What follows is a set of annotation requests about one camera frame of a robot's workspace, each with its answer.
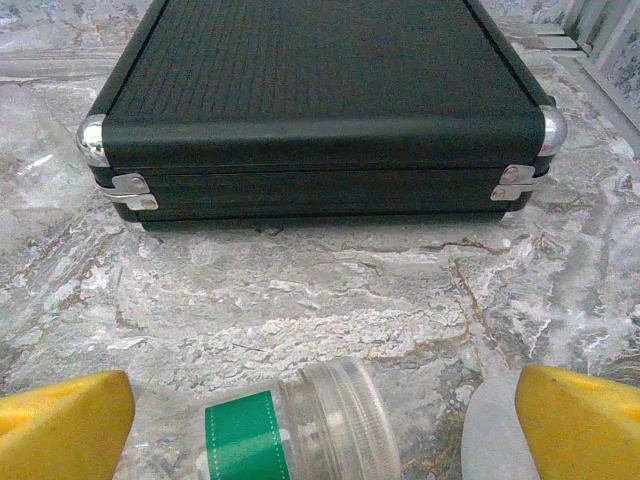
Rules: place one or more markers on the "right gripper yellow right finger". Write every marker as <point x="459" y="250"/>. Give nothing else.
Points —
<point x="585" y="430"/>

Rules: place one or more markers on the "black hard case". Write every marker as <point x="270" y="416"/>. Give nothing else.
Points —
<point x="320" y="100"/>

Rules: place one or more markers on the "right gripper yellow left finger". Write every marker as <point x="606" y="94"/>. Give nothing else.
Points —
<point x="60" y="430"/>

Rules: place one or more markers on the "aluminium table edge rail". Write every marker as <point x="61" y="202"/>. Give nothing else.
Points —
<point x="600" y="75"/>

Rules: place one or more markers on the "clear bottle green label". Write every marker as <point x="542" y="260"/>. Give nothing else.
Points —
<point x="325" y="425"/>

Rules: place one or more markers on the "aluminium corner post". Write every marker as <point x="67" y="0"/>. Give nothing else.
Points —
<point x="605" y="30"/>

